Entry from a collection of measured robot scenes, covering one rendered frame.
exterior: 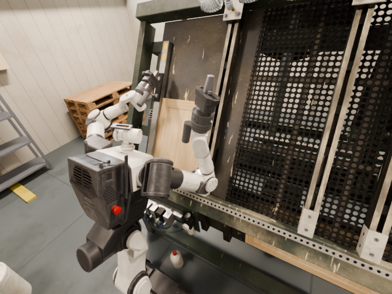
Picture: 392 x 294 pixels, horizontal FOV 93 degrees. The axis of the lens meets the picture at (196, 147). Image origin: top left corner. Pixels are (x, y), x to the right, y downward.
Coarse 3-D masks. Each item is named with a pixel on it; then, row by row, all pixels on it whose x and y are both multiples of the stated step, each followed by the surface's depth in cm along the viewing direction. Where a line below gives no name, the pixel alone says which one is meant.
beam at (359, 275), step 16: (176, 192) 126; (192, 192) 120; (192, 208) 120; (208, 208) 114; (240, 208) 106; (240, 224) 104; (272, 224) 96; (272, 240) 96; (288, 240) 93; (320, 240) 86; (304, 256) 89; (320, 256) 86; (352, 256) 80; (336, 272) 83; (352, 272) 81; (368, 272) 78; (384, 288) 76
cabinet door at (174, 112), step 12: (168, 108) 133; (180, 108) 127; (168, 120) 133; (180, 120) 128; (168, 132) 133; (180, 132) 128; (156, 144) 138; (168, 144) 133; (180, 144) 128; (156, 156) 138; (168, 156) 133; (180, 156) 128; (192, 156) 123; (180, 168) 128; (192, 168) 123
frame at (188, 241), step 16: (208, 224) 170; (224, 224) 149; (176, 240) 173; (192, 240) 168; (240, 240) 161; (208, 256) 155; (224, 256) 154; (240, 272) 143; (256, 272) 142; (256, 288) 140; (272, 288) 133; (288, 288) 132
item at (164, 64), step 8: (168, 48) 129; (168, 56) 131; (160, 64) 132; (168, 64) 133; (160, 72) 132; (160, 96) 133; (160, 104) 135; (152, 120) 137; (152, 128) 137; (152, 136) 137; (152, 144) 137; (152, 152) 138
